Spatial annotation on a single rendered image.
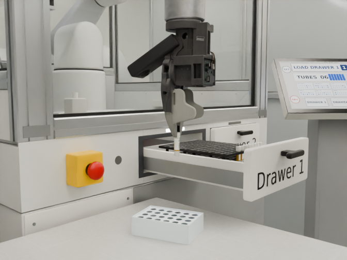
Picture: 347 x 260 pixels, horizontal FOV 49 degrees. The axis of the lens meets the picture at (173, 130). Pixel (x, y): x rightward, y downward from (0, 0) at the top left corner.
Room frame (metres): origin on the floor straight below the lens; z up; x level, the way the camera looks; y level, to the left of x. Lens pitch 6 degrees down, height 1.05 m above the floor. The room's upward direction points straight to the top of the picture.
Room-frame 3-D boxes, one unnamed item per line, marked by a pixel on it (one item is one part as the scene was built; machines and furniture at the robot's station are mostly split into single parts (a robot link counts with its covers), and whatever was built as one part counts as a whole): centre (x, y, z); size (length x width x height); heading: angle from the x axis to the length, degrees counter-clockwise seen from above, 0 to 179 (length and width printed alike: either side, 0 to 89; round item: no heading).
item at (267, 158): (0.88, -0.25, 0.87); 0.29 x 0.02 x 0.11; 138
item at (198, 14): (0.72, -0.02, 1.19); 0.08 x 0.08 x 0.05
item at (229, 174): (1.02, -0.09, 0.86); 0.40 x 0.26 x 0.06; 48
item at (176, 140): (0.72, -0.01, 0.95); 0.01 x 0.01 x 0.05
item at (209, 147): (1.01, -0.10, 0.87); 0.22 x 0.18 x 0.06; 48
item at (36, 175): (1.44, 0.32, 0.87); 1.02 x 0.95 x 0.14; 138
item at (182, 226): (0.75, 0.01, 0.78); 0.12 x 0.08 x 0.04; 66
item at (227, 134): (1.32, -0.22, 0.87); 0.29 x 0.02 x 0.11; 138
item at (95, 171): (0.81, 0.17, 0.88); 0.04 x 0.03 x 0.04; 138
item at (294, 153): (0.86, -0.27, 0.91); 0.07 x 0.04 x 0.01; 138
